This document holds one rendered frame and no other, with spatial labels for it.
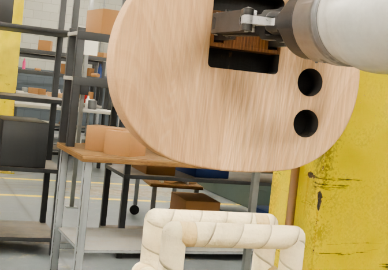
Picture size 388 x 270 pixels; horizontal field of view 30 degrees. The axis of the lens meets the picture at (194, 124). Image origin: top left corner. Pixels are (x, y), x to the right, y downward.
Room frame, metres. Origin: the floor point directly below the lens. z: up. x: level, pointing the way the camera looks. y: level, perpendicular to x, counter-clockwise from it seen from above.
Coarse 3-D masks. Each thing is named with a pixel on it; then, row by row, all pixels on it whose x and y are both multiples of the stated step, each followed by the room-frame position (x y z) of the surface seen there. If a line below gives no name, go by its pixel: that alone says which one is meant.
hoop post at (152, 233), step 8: (144, 224) 0.97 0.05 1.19; (152, 224) 0.96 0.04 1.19; (160, 224) 0.96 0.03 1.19; (144, 232) 0.97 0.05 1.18; (152, 232) 0.96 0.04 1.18; (160, 232) 0.96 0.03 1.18; (144, 240) 0.97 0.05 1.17; (152, 240) 0.96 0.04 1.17; (160, 240) 0.97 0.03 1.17; (144, 248) 0.97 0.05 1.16; (152, 248) 0.96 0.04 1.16; (144, 256) 0.97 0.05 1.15; (152, 256) 0.96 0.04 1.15; (152, 264) 0.96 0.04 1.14
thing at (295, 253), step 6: (294, 246) 0.94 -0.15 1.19; (300, 246) 0.94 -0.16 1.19; (282, 252) 0.95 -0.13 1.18; (288, 252) 0.94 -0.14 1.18; (294, 252) 0.94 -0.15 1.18; (300, 252) 0.94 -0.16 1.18; (282, 258) 0.95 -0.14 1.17; (288, 258) 0.94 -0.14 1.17; (294, 258) 0.94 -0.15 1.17; (300, 258) 0.95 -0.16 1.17; (282, 264) 0.95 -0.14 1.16; (288, 264) 0.94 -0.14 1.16; (294, 264) 0.94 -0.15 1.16; (300, 264) 0.95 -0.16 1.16
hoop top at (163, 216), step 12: (156, 216) 0.96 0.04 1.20; (168, 216) 0.97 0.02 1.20; (180, 216) 0.98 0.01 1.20; (192, 216) 0.98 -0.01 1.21; (204, 216) 0.99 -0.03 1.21; (216, 216) 0.99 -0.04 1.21; (228, 216) 1.00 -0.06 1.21; (240, 216) 1.01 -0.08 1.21; (252, 216) 1.02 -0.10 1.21; (264, 216) 1.02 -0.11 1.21
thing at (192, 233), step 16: (176, 224) 0.89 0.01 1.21; (192, 224) 0.90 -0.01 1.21; (208, 224) 0.91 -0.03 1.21; (224, 224) 0.92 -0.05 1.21; (240, 224) 0.93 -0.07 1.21; (256, 224) 0.94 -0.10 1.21; (192, 240) 0.89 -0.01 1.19; (208, 240) 0.90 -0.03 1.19; (224, 240) 0.91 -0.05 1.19; (240, 240) 0.91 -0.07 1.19; (256, 240) 0.92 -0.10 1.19; (272, 240) 0.93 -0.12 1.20; (288, 240) 0.94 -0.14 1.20
